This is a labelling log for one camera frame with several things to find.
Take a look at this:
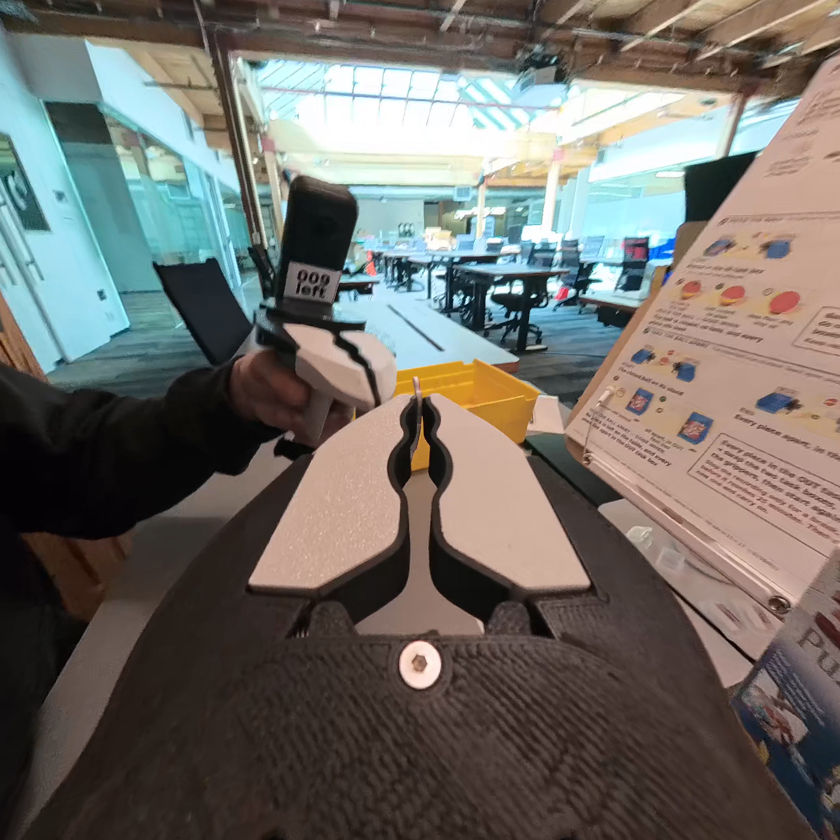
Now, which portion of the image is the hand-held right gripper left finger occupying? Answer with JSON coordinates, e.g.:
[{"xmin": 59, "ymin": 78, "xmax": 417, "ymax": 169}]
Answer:
[{"xmin": 248, "ymin": 394, "xmax": 421, "ymax": 621}]

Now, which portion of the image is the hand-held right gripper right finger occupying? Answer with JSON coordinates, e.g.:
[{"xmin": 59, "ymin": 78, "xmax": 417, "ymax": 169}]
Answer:
[{"xmin": 420, "ymin": 394, "xmax": 593, "ymax": 621}]

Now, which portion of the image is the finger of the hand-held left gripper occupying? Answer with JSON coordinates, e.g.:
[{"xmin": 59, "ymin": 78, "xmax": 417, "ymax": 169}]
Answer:
[
  {"xmin": 340, "ymin": 330, "xmax": 399, "ymax": 403},
  {"xmin": 283, "ymin": 323, "xmax": 380, "ymax": 413}
]

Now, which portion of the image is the person's left forearm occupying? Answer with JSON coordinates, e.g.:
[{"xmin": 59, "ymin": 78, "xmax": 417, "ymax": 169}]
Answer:
[{"xmin": 0, "ymin": 357, "xmax": 290, "ymax": 542}]

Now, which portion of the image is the blue puzzle box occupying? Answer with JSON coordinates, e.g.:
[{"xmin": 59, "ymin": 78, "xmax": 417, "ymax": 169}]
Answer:
[{"xmin": 731, "ymin": 558, "xmax": 840, "ymax": 840}]

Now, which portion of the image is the person's left hand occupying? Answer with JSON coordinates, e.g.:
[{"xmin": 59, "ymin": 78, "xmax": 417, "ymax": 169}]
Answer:
[{"xmin": 230, "ymin": 351, "xmax": 358, "ymax": 439}]

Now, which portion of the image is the long white table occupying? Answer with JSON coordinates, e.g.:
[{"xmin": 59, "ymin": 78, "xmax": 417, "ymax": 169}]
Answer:
[{"xmin": 357, "ymin": 298, "xmax": 519, "ymax": 378}]

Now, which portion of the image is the yellow plastic bin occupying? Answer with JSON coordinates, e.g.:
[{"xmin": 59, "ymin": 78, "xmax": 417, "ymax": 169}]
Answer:
[{"xmin": 353, "ymin": 360, "xmax": 542, "ymax": 475}]

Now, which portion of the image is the black panel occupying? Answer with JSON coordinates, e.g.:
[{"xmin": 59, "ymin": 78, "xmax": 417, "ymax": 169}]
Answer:
[{"xmin": 154, "ymin": 258, "xmax": 253, "ymax": 365}]

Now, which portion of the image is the clear plastic bag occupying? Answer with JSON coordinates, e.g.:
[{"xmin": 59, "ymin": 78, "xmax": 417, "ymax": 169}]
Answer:
[{"xmin": 623, "ymin": 524, "xmax": 686, "ymax": 573}]

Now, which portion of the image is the black office chair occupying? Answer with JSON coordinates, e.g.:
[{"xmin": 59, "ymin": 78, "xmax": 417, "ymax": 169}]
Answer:
[
  {"xmin": 491, "ymin": 289, "xmax": 547, "ymax": 347},
  {"xmin": 616, "ymin": 236, "xmax": 651, "ymax": 294},
  {"xmin": 556, "ymin": 238, "xmax": 599, "ymax": 311}
]

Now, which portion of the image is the wooden office desk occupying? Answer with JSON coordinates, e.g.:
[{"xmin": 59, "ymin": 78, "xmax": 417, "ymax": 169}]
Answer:
[{"xmin": 453, "ymin": 262, "xmax": 571, "ymax": 352}]

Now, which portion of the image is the laminated instruction sheet board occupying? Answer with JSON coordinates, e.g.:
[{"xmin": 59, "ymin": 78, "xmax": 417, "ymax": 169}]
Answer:
[{"xmin": 566, "ymin": 56, "xmax": 840, "ymax": 614}]

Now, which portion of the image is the person's black-clothed body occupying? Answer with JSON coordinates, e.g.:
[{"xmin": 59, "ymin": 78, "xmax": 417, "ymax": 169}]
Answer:
[{"xmin": 0, "ymin": 525, "xmax": 89, "ymax": 840}]

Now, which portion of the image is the black monitor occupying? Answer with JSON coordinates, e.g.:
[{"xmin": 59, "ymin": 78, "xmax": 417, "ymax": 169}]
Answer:
[{"xmin": 684, "ymin": 151, "xmax": 759, "ymax": 224}]

